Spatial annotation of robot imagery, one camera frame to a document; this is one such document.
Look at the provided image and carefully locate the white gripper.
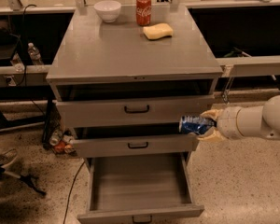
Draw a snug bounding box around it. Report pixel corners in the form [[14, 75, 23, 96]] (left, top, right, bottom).
[[198, 106, 242, 142]]

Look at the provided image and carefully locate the blue pepsi can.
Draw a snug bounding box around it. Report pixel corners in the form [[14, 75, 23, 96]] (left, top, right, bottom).
[[178, 116, 217, 135]]

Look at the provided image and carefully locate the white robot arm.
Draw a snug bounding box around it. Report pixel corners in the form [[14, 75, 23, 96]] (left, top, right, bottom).
[[198, 95, 280, 142]]

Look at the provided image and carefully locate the top grey drawer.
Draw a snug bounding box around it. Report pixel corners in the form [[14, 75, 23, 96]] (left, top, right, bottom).
[[57, 95, 214, 128]]

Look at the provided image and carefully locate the grey drawer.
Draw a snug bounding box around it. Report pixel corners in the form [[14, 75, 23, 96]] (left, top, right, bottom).
[[77, 153, 203, 224], [71, 134, 198, 158], [57, 95, 214, 128]]

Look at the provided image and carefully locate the grey drawer cabinet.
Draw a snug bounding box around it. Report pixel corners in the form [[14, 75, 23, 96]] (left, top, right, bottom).
[[46, 4, 224, 224]]

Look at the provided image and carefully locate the bottom grey drawer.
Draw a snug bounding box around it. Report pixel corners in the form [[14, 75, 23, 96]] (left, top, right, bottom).
[[77, 153, 203, 224]]

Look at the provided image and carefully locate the middle grey drawer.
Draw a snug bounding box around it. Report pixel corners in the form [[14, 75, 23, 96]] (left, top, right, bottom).
[[71, 134, 198, 158]]

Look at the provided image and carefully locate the red coca-cola can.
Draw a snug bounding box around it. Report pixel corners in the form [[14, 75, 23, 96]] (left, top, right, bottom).
[[136, 0, 151, 26]]

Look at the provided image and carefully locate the yellow sponge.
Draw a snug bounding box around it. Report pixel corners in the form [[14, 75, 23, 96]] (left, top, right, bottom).
[[143, 23, 174, 40]]

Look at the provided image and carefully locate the small items pile on floor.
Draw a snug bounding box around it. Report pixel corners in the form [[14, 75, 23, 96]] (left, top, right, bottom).
[[49, 129, 76, 156]]

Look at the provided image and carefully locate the white bowl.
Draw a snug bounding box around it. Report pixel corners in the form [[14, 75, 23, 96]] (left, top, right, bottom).
[[94, 0, 121, 22]]

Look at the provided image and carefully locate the clear water bottle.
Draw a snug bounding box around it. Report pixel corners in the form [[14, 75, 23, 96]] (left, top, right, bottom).
[[27, 43, 43, 66]]

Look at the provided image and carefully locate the black tripod stand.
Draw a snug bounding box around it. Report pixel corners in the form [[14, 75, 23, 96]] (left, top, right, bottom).
[[0, 165, 46, 196]]

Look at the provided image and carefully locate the black floor cable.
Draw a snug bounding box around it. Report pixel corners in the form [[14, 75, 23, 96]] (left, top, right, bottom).
[[63, 161, 86, 224]]

